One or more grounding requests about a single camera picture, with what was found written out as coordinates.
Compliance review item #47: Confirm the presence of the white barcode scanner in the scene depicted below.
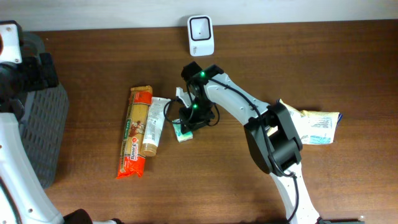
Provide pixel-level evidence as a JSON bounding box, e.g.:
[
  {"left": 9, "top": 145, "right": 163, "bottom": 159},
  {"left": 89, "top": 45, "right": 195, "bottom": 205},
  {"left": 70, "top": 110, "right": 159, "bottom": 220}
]
[{"left": 187, "top": 15, "right": 215, "bottom": 57}]

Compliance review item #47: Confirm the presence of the green Kleenex tissue pack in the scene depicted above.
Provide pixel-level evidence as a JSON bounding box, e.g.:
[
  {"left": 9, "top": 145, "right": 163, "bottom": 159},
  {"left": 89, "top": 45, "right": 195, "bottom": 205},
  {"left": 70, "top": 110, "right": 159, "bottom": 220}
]
[{"left": 173, "top": 119, "right": 193, "bottom": 142}]

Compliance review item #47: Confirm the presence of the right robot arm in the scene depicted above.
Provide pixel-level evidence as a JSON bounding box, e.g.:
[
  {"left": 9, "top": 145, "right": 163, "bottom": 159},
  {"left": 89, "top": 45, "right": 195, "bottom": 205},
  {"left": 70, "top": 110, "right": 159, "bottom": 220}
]
[{"left": 177, "top": 62, "right": 321, "bottom": 223}]

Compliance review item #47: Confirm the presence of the dark grey plastic basket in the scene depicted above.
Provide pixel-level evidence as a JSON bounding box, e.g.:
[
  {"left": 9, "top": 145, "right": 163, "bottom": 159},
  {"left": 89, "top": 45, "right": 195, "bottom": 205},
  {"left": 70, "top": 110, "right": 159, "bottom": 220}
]
[{"left": 17, "top": 32, "right": 69, "bottom": 189}]

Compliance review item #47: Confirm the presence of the orange spaghetti packet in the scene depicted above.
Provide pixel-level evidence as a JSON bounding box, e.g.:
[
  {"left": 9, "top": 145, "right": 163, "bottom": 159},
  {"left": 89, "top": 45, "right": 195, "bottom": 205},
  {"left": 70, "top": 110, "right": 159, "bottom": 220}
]
[{"left": 116, "top": 85, "right": 152, "bottom": 179}]

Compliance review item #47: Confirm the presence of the white conditioner tube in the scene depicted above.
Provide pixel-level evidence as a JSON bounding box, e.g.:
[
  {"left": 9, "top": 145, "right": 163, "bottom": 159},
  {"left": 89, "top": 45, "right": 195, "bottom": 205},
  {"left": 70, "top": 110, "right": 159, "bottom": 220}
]
[{"left": 142, "top": 97, "right": 171, "bottom": 157}]

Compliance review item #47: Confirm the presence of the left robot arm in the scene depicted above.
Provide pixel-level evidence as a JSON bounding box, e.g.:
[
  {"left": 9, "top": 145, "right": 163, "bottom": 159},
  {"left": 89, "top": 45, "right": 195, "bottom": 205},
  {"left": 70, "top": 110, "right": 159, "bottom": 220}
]
[{"left": 1, "top": 21, "right": 93, "bottom": 223}]

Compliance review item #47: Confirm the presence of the yellow wiper sheet pack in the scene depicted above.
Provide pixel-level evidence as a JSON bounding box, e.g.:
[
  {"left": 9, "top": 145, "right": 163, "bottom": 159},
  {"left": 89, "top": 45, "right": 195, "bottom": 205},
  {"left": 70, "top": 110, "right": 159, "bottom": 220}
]
[{"left": 278, "top": 99, "right": 343, "bottom": 145}]

